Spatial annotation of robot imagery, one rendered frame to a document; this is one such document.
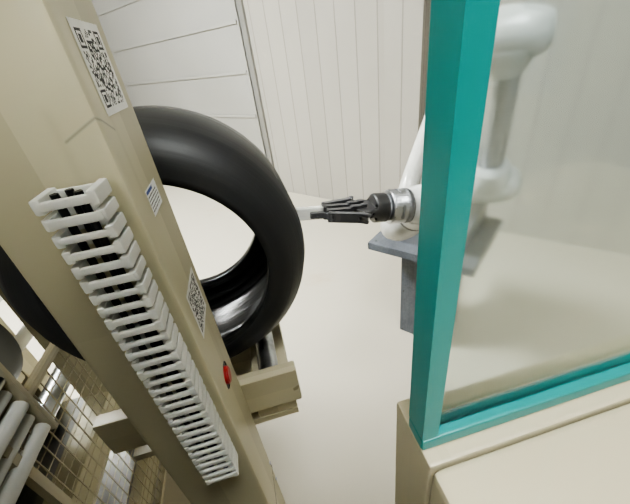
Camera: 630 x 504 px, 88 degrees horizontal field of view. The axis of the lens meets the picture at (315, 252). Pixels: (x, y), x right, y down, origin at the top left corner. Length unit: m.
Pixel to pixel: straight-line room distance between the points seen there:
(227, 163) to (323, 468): 1.37
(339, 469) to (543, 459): 1.41
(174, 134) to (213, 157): 0.07
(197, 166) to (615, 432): 0.55
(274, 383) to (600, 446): 0.56
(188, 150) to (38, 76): 0.26
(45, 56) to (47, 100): 0.03
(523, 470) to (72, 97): 0.42
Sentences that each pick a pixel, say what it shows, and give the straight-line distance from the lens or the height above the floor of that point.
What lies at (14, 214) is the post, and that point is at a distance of 0.40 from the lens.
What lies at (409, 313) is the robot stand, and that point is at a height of 0.15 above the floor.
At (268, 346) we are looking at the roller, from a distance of 0.81.
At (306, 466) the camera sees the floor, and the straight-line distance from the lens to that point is 1.67.
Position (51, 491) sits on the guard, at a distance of 0.96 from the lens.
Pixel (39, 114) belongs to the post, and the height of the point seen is 1.48.
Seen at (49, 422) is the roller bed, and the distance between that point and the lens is 0.93.
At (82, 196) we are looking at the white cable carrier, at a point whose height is 1.43.
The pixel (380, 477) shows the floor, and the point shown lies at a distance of 1.64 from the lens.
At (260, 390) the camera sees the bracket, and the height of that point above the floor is 0.92.
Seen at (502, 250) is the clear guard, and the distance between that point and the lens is 0.17.
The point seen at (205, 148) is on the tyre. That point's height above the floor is 1.39.
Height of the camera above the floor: 1.50
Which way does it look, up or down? 32 degrees down
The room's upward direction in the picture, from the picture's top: 8 degrees counter-clockwise
